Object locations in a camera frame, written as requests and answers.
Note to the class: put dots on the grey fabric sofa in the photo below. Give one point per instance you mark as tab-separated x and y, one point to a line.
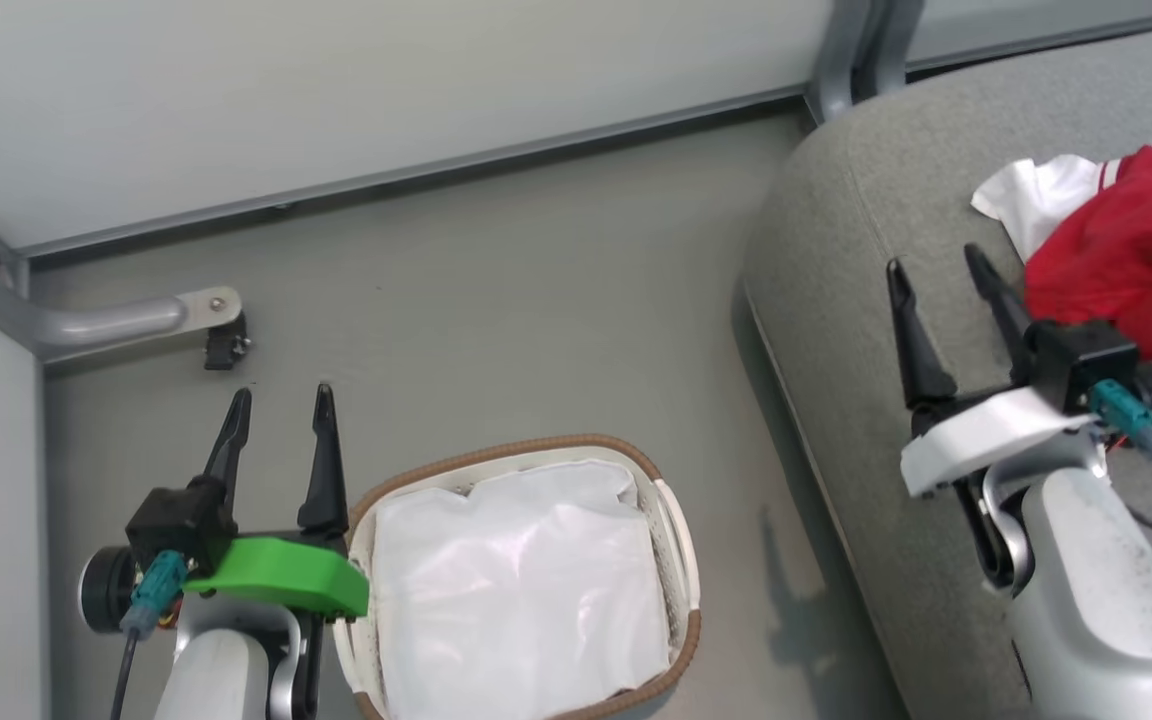
886	300

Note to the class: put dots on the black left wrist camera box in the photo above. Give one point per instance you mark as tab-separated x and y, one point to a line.
176	525

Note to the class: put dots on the grey metal partition foot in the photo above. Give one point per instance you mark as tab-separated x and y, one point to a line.
86	320

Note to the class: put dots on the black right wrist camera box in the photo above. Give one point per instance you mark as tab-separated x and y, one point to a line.
1086	360

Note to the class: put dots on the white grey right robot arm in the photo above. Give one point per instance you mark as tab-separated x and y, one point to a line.
1106	600

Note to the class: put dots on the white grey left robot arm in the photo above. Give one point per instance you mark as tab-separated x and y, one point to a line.
221	665

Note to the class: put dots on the grey partition post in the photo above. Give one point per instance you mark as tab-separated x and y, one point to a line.
894	45
836	55

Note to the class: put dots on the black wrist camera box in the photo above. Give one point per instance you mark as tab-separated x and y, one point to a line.
1086	360
176	525

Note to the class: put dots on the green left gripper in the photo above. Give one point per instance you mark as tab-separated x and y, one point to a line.
281	575

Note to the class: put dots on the black caster wheel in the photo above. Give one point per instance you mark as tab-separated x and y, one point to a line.
226	345

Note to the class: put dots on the white laundry basket brown rim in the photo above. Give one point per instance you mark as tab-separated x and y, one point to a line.
526	590

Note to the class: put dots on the red and white garment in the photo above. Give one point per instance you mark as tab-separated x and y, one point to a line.
1126	260

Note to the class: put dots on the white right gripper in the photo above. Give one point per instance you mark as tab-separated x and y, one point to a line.
986	440

